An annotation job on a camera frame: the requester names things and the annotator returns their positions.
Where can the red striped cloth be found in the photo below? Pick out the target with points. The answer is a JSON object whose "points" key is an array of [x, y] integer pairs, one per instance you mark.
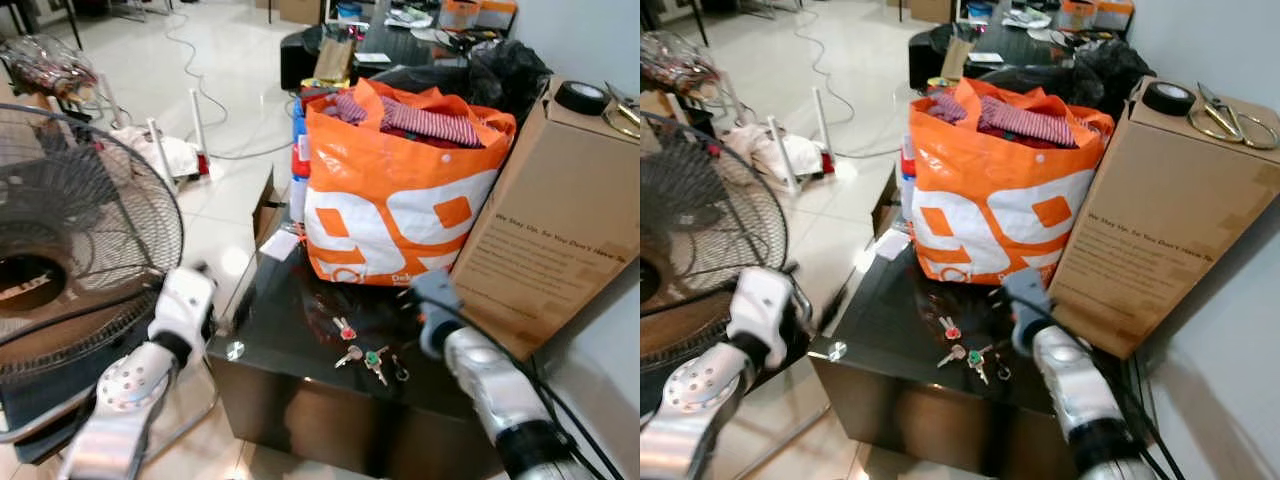
{"points": [[430, 122], [1030, 122]]}

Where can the white crumpled cloth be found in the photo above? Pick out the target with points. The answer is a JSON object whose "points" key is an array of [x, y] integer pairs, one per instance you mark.
{"points": [[765, 150], [170, 155]]}

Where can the black garbage bag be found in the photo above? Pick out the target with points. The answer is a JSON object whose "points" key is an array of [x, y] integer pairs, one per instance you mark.
{"points": [[500, 70], [1110, 65]]}

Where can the black glass table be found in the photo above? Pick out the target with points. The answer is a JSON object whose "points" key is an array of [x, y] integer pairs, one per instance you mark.
{"points": [[300, 400], [900, 400]]}

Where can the black standing fan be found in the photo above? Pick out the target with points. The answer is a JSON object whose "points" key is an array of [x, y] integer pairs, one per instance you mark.
{"points": [[90, 200], [720, 210]]}

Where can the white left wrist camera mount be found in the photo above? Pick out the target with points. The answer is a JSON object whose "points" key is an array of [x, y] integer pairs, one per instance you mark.
{"points": [[760, 300], [185, 300]]}

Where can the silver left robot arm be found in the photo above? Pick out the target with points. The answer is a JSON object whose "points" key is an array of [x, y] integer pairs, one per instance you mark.
{"points": [[125, 395], [695, 395]]}

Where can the purple cloth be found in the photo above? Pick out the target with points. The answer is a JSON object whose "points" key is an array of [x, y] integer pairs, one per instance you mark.
{"points": [[350, 108], [948, 108]]}

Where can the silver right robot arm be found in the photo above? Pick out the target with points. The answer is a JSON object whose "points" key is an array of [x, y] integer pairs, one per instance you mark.
{"points": [[1085, 390], [495, 390]]}

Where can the small open cardboard box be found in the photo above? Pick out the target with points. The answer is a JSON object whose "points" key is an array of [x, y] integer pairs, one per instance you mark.
{"points": [[268, 205], [884, 205]]}

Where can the black cluttered desk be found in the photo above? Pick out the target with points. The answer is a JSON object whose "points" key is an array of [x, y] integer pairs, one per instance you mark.
{"points": [[395, 45], [1010, 45]]}

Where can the brown printed cardboard box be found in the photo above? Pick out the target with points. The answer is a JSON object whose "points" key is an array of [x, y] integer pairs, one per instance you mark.
{"points": [[1160, 230], [555, 230]]}

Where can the white card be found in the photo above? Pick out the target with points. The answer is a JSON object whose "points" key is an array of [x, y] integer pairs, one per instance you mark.
{"points": [[891, 245], [279, 245]]}

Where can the white legged rack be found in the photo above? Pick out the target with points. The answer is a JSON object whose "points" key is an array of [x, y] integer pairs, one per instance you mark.
{"points": [[820, 125], [197, 130]]}

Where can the black tape roll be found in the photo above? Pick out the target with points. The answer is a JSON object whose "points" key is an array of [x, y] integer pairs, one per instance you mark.
{"points": [[580, 98], [1168, 98]]}

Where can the plain silver key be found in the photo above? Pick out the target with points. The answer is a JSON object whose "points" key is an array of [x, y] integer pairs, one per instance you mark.
{"points": [[950, 355], [348, 356]]}

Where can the brown paper bag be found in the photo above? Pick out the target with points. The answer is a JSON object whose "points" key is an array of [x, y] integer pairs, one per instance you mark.
{"points": [[960, 62], [335, 62]]}

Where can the orange white shopping bag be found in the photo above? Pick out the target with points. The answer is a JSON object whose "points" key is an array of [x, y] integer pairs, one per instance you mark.
{"points": [[400, 220], [1000, 220]]}

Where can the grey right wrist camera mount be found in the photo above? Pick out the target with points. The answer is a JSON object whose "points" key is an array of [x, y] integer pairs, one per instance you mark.
{"points": [[435, 310], [1027, 310]]}

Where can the red capped key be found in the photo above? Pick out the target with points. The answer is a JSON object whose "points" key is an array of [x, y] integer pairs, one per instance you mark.
{"points": [[345, 328], [949, 328]]}

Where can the orange container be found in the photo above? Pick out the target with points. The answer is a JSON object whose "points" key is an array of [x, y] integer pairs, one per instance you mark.
{"points": [[1078, 14], [460, 14]]}

